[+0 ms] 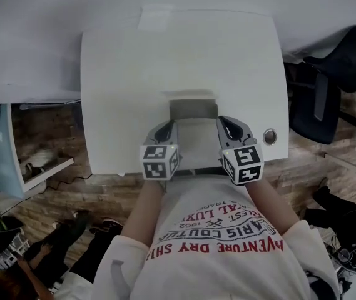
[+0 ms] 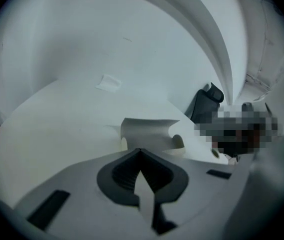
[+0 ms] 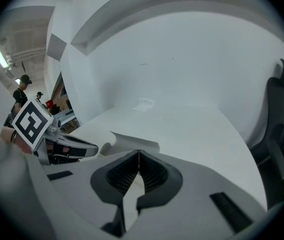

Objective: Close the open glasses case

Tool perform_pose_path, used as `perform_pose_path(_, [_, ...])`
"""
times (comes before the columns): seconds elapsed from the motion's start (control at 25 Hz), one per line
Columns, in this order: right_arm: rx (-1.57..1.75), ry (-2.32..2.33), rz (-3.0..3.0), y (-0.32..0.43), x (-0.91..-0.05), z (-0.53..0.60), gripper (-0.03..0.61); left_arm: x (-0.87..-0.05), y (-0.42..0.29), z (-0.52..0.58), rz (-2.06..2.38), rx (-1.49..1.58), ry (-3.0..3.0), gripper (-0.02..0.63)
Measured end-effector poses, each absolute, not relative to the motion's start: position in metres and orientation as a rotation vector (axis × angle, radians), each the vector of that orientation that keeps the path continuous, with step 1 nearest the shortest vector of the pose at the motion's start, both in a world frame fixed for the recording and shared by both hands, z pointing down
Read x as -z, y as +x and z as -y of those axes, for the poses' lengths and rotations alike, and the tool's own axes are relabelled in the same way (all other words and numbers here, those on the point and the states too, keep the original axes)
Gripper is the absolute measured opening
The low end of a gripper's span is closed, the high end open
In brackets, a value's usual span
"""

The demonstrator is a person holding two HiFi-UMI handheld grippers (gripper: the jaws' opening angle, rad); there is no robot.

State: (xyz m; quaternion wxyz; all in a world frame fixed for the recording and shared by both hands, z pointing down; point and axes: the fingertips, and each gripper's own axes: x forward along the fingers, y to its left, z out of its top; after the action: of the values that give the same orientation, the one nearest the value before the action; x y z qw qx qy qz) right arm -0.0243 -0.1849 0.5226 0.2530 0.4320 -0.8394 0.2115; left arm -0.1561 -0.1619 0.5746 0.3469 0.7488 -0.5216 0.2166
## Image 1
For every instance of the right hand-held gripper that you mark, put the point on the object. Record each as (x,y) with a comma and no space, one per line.
(243,164)

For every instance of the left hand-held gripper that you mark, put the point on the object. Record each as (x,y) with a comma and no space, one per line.
(159,161)

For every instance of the grey item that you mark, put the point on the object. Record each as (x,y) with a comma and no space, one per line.
(193,108)

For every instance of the person's right forearm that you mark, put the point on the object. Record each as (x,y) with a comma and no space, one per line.
(271,205)

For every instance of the person's left forearm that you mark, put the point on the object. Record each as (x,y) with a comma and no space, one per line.
(144,214)

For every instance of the white table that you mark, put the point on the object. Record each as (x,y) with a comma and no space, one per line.
(118,105)

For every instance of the black office chair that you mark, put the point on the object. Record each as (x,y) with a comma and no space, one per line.
(318,114)

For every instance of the person's white printed shirt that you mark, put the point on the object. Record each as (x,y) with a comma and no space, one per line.
(215,267)

